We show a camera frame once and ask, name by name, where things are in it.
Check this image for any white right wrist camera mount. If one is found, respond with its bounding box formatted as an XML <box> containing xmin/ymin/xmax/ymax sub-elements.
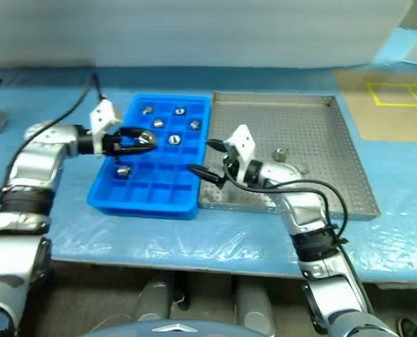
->
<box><xmin>224</xmin><ymin>124</ymin><xmax>257</xmax><ymax>183</ymax></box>

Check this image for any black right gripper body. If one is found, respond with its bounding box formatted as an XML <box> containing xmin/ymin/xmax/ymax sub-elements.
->
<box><xmin>215</xmin><ymin>144</ymin><xmax>240</xmax><ymax>190</ymax></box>

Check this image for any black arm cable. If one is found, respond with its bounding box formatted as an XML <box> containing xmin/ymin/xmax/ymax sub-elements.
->
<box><xmin>0</xmin><ymin>72</ymin><xmax>106</xmax><ymax>229</ymax></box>
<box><xmin>222</xmin><ymin>156</ymin><xmax>376</xmax><ymax>317</ymax></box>

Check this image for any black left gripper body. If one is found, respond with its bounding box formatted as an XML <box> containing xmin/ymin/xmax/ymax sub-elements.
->
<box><xmin>102</xmin><ymin>131</ymin><xmax>125</xmax><ymax>158</ymax></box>

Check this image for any blue table cover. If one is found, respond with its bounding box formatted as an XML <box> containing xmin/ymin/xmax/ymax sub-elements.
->
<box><xmin>0</xmin><ymin>26</ymin><xmax>417</xmax><ymax>285</ymax></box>

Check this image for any blue compartment tray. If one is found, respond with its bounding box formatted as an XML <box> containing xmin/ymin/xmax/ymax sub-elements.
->
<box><xmin>86</xmin><ymin>93</ymin><xmax>211</xmax><ymax>221</ymax></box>

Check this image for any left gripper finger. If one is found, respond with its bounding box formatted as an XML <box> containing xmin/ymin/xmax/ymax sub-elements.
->
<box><xmin>118</xmin><ymin>126</ymin><xmax>157</xmax><ymax>142</ymax></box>
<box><xmin>118</xmin><ymin>141</ymin><xmax>158</xmax><ymax>156</ymax></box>

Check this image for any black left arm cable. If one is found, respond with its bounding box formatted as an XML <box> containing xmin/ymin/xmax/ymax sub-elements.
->
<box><xmin>0</xmin><ymin>72</ymin><xmax>106</xmax><ymax>229</ymax></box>

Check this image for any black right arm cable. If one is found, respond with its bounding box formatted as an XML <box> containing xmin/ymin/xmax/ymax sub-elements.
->
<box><xmin>222</xmin><ymin>156</ymin><xmax>376</xmax><ymax>317</ymax></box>

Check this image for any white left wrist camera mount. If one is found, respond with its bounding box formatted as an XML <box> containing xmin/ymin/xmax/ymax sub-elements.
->
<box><xmin>90</xmin><ymin>99</ymin><xmax>123</xmax><ymax>155</ymax></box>

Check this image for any perforated steel tray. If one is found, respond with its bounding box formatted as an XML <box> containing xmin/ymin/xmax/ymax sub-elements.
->
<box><xmin>197</xmin><ymin>91</ymin><xmax>382</xmax><ymax>220</ymax></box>

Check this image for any blue-grey rounded chest shell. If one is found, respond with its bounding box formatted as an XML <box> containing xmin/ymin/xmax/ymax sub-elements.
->
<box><xmin>81</xmin><ymin>317</ymin><xmax>276</xmax><ymax>337</ymax></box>

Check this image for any white backdrop panel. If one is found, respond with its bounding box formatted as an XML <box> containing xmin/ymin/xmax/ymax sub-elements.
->
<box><xmin>0</xmin><ymin>0</ymin><xmax>415</xmax><ymax>68</ymax></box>

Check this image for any black shoe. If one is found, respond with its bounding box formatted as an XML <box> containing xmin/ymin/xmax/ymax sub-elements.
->
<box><xmin>397</xmin><ymin>317</ymin><xmax>417</xmax><ymax>337</ymax></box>

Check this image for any grey rounded leg cover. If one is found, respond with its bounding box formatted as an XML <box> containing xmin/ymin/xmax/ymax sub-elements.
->
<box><xmin>133</xmin><ymin>272</ymin><xmax>176</xmax><ymax>322</ymax></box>
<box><xmin>234</xmin><ymin>277</ymin><xmax>276</xmax><ymax>334</ymax></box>

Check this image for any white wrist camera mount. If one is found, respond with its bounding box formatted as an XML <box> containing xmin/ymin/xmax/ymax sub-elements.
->
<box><xmin>224</xmin><ymin>124</ymin><xmax>257</xmax><ymax>183</ymax></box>
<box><xmin>90</xmin><ymin>99</ymin><xmax>123</xmax><ymax>155</ymax></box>

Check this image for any brown cardboard sheet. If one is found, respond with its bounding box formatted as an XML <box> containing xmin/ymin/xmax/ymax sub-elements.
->
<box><xmin>333</xmin><ymin>69</ymin><xmax>417</xmax><ymax>143</ymax></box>

